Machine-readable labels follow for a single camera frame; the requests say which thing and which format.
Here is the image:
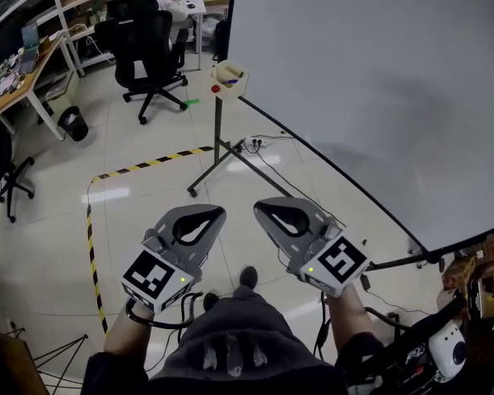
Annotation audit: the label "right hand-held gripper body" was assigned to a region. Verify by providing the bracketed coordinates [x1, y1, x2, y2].
[287, 224, 371, 298]

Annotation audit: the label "person's dark clothing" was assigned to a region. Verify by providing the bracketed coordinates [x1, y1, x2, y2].
[80, 286, 386, 395]

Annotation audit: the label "person's right forearm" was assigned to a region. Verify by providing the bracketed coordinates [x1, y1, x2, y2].
[327, 284, 375, 365]

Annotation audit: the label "black monitor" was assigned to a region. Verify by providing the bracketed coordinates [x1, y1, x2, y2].
[0, 14, 24, 73]

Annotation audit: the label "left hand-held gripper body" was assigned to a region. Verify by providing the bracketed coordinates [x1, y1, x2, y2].
[121, 229, 204, 314]

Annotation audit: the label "open grey laptop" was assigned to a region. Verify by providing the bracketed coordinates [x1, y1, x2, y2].
[18, 21, 41, 76]

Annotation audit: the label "yellow black hazard tape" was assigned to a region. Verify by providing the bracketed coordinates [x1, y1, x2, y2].
[85, 145, 215, 337]

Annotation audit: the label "large whiteboard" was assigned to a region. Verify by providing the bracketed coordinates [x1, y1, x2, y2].
[226, 0, 494, 254]

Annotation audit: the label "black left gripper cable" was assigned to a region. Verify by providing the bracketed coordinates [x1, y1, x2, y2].
[125, 290, 205, 331]

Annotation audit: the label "person's left forearm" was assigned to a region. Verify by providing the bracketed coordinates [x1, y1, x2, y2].
[103, 298, 156, 356]

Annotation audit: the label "cream marker tray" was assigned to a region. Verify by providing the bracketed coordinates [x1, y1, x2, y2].
[210, 59, 250, 100]

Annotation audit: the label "person's right shoe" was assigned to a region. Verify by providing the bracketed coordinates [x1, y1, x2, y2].
[239, 266, 259, 290]

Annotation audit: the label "white round camera device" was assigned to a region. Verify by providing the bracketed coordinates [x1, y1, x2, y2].
[427, 321, 467, 383]

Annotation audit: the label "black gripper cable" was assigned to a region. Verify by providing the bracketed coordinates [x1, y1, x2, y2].
[312, 290, 333, 360]
[125, 290, 205, 331]

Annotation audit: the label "wooden desk white legs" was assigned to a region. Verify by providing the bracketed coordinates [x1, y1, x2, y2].
[0, 35, 82, 142]

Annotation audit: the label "cardboard crate with striped tape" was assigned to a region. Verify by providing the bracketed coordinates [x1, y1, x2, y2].
[467, 263, 494, 331]

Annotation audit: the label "white table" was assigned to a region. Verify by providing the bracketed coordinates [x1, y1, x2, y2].
[164, 4, 207, 72]

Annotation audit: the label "cluster of small desk items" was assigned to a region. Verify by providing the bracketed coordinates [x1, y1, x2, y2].
[0, 53, 26, 102]

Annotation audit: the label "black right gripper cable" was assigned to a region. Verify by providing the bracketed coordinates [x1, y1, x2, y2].
[312, 290, 333, 360]

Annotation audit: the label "white shelf rack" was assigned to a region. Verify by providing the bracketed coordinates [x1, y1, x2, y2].
[0, 0, 231, 77]

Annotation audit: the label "black power cable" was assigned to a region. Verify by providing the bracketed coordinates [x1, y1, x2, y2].
[246, 133, 347, 228]

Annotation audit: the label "black mesh office chair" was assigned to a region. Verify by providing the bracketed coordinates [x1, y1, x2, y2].
[93, 0, 189, 126]

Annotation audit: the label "brown wooden board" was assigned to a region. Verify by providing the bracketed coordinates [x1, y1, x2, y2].
[0, 329, 50, 395]

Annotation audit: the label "black waste bin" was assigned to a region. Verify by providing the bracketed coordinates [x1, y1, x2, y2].
[57, 105, 90, 142]

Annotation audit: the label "black backpack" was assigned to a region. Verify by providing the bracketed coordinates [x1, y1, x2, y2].
[213, 18, 231, 63]

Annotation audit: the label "pale cardboard carton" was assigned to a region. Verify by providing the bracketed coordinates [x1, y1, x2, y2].
[44, 70, 80, 113]

